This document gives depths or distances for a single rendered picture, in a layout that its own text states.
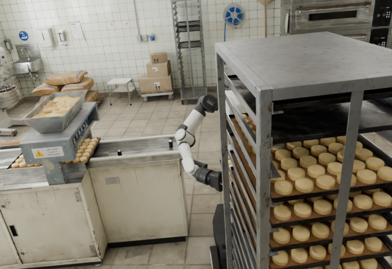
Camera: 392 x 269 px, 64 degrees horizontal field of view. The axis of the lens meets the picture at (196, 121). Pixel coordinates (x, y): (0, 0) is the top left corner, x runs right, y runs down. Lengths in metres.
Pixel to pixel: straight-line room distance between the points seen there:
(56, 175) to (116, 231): 0.78
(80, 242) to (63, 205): 0.37
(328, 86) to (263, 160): 0.23
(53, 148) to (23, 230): 0.78
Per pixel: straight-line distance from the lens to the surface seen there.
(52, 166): 2.37
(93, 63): 6.77
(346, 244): 1.20
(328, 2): 5.36
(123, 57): 6.54
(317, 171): 1.01
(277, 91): 0.74
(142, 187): 2.54
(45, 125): 2.35
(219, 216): 2.88
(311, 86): 0.77
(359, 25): 5.49
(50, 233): 2.75
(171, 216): 2.71
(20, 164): 2.69
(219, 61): 1.32
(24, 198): 2.61
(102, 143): 2.75
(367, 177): 1.02
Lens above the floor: 2.05
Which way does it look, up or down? 24 degrees down
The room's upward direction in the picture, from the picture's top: 5 degrees counter-clockwise
